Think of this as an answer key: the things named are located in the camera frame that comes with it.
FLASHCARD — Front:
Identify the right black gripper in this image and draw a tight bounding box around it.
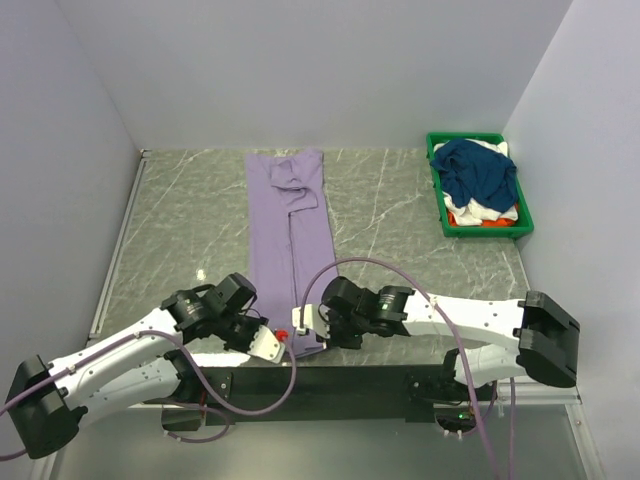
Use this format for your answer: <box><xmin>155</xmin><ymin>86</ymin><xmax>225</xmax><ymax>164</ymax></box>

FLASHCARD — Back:
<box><xmin>316</xmin><ymin>309</ymin><xmax>369</xmax><ymax>350</ymax></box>

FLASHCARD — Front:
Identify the purple t shirt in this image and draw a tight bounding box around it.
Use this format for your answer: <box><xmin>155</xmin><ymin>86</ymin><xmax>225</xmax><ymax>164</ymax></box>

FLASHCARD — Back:
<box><xmin>245</xmin><ymin>149</ymin><xmax>338</xmax><ymax>331</ymax></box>

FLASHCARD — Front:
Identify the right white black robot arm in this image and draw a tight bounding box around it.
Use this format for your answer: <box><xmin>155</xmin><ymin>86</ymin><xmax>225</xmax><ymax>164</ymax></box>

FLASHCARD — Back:
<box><xmin>305</xmin><ymin>277</ymin><xmax>580</xmax><ymax>399</ymax></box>

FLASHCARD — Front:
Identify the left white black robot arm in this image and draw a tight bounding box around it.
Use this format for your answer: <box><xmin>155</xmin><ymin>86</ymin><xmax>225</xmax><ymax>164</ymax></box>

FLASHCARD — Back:
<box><xmin>1</xmin><ymin>273</ymin><xmax>283</xmax><ymax>459</ymax></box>

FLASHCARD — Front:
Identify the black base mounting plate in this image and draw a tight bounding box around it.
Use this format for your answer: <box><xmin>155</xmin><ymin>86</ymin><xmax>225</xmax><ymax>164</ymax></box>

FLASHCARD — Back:
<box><xmin>140</xmin><ymin>365</ymin><xmax>497</xmax><ymax>432</ymax></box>

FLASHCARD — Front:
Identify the orange t shirt in bin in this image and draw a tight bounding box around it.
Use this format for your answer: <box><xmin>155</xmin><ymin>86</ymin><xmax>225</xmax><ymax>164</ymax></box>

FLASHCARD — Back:
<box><xmin>447</xmin><ymin>212</ymin><xmax>516</xmax><ymax>228</ymax></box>

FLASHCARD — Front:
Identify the green plastic bin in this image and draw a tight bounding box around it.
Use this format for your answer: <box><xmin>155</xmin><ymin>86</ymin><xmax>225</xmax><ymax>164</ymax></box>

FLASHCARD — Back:
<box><xmin>426</xmin><ymin>132</ymin><xmax>534</xmax><ymax>239</ymax></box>

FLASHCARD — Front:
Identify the dark blue t shirt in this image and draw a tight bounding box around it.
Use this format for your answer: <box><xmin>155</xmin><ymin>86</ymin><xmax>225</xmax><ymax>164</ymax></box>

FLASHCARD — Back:
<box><xmin>430</xmin><ymin>138</ymin><xmax>519</xmax><ymax>213</ymax></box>

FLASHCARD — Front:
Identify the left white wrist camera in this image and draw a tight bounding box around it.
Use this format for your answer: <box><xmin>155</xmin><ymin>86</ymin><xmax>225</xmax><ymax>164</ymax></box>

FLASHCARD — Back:
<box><xmin>247</xmin><ymin>325</ymin><xmax>289</xmax><ymax>364</ymax></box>

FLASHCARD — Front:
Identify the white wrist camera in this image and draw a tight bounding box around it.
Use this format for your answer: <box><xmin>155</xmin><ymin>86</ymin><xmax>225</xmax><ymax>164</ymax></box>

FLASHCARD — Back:
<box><xmin>247</xmin><ymin>325</ymin><xmax>289</xmax><ymax>364</ymax></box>
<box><xmin>291</xmin><ymin>304</ymin><xmax>330</xmax><ymax>340</ymax></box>

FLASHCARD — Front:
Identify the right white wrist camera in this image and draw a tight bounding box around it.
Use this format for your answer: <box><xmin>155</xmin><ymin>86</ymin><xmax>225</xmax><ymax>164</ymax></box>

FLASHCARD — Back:
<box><xmin>291</xmin><ymin>304</ymin><xmax>330</xmax><ymax>340</ymax></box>

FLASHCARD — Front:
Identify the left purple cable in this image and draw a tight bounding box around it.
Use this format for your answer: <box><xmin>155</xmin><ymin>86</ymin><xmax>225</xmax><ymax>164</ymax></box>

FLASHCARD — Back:
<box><xmin>0</xmin><ymin>327</ymin><xmax>298</xmax><ymax>463</ymax></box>

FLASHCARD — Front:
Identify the purple cable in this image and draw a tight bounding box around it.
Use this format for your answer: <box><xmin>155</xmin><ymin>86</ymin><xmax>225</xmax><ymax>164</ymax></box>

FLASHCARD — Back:
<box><xmin>0</xmin><ymin>327</ymin><xmax>298</xmax><ymax>463</ymax></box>
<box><xmin>298</xmin><ymin>256</ymin><xmax>517</xmax><ymax>480</ymax></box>

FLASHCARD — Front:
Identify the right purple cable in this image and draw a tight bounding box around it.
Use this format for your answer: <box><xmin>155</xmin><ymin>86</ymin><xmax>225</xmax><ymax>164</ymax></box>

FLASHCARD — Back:
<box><xmin>298</xmin><ymin>256</ymin><xmax>517</xmax><ymax>480</ymax></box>

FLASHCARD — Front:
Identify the aluminium rail frame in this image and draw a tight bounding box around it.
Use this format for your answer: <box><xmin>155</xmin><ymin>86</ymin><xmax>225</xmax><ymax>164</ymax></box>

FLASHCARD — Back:
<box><xmin>29</xmin><ymin>148</ymin><xmax>606</xmax><ymax>480</ymax></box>

